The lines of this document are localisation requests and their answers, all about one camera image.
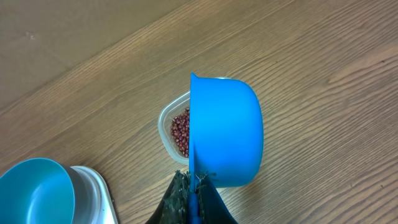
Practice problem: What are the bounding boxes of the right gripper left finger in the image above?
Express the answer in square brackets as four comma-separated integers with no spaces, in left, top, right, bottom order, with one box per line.
[146,170,190,224]

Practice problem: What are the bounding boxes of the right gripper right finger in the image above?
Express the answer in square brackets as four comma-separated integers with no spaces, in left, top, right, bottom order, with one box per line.
[196,173,237,224]

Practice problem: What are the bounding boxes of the blue plastic measuring scoop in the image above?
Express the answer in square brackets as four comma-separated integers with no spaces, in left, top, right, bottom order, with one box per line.
[187,73,264,223]

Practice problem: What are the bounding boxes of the white digital kitchen scale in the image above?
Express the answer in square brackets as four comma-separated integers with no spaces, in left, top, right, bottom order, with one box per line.
[72,166,119,224]

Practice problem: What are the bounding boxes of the teal bowl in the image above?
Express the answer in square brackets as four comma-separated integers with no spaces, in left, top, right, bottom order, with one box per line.
[1,157,92,224]

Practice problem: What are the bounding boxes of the red beans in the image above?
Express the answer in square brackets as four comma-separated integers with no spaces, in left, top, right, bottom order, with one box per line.
[170,108,190,157]

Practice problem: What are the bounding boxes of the clear plastic container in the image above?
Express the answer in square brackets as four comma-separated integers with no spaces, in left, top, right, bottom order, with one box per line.
[157,91,190,165]

